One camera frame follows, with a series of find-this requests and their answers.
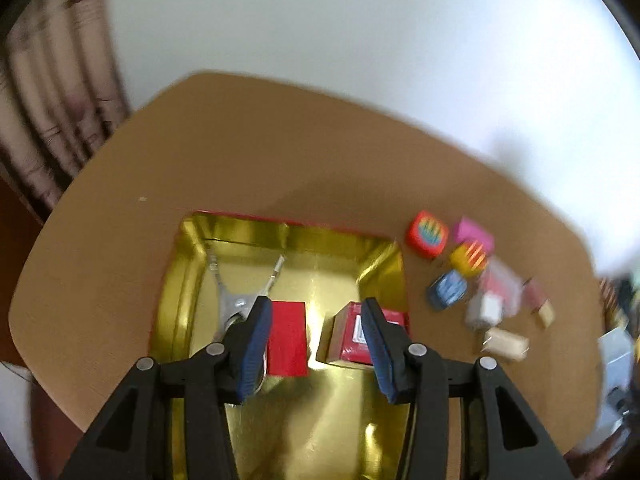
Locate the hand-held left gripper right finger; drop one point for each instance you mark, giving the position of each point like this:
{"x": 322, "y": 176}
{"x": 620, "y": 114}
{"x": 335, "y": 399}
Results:
{"x": 379, "y": 350}

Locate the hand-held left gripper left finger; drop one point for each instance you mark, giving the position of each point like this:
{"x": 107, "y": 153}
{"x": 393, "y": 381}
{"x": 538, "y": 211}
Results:
{"x": 256, "y": 340}

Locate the red box with white label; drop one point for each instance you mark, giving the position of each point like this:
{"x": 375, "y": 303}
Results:
{"x": 347, "y": 335}

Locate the gold metal tray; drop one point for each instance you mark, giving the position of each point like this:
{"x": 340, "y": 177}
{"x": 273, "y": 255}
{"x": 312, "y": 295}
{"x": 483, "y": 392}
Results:
{"x": 325, "y": 425}

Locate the red tape measure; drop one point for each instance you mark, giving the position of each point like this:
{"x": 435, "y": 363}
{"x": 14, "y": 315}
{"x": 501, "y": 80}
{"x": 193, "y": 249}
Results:
{"x": 426, "y": 234}

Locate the flat red box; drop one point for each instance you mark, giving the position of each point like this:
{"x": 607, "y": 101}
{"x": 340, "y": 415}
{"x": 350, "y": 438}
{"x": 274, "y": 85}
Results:
{"x": 287, "y": 337}

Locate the silver metal clip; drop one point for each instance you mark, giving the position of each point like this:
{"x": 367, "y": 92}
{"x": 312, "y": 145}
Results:
{"x": 235, "y": 305}

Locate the blue tape measure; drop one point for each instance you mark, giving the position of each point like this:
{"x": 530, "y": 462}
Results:
{"x": 446, "y": 290}

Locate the small white box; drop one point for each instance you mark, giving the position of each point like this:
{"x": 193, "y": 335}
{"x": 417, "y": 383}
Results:
{"x": 484, "y": 310}

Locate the beige box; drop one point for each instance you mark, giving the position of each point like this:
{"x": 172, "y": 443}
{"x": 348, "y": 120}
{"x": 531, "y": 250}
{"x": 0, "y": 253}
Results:
{"x": 506, "y": 344}

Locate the yellow tape measure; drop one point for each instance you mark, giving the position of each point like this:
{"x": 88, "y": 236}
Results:
{"x": 468, "y": 258}

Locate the pink and white box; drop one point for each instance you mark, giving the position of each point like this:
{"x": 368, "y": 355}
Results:
{"x": 502, "y": 282}

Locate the magenta box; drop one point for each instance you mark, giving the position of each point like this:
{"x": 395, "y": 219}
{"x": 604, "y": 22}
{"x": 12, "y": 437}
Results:
{"x": 472, "y": 234}

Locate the small beige block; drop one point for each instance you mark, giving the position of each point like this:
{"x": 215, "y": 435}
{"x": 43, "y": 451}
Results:
{"x": 546, "y": 314}

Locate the striped brown curtain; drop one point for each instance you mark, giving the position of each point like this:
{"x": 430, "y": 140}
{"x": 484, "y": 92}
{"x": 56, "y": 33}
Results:
{"x": 55, "y": 105}

